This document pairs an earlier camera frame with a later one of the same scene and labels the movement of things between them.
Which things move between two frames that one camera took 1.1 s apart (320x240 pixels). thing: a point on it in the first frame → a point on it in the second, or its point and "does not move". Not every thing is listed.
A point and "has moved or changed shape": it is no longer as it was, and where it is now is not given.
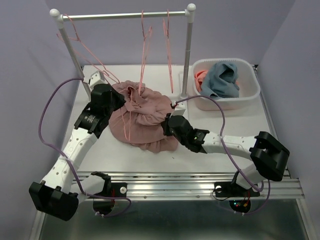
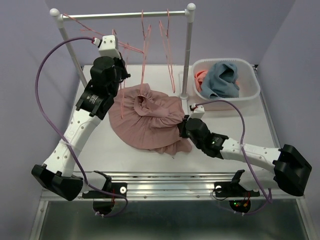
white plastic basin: x=235 y=82 does not move
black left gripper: x=121 y=100 → x=119 y=61
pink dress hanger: x=130 y=115 → x=126 y=47
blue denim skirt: x=220 y=80 does not move
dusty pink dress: x=138 y=121 has moved or changed shape
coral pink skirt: x=199 y=77 does not move
